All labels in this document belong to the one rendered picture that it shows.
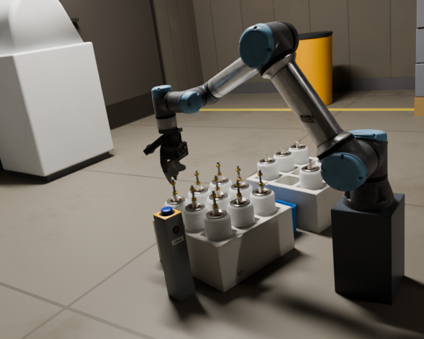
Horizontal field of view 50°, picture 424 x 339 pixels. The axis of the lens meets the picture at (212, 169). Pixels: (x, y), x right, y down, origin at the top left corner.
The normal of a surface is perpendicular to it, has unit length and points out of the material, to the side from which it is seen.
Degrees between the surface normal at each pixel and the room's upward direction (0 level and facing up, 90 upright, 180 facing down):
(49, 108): 90
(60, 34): 90
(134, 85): 90
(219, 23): 90
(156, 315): 0
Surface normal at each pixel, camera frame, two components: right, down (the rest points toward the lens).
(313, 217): -0.72, 0.31
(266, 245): 0.66, 0.15
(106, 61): 0.83, 0.07
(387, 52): -0.54, 0.33
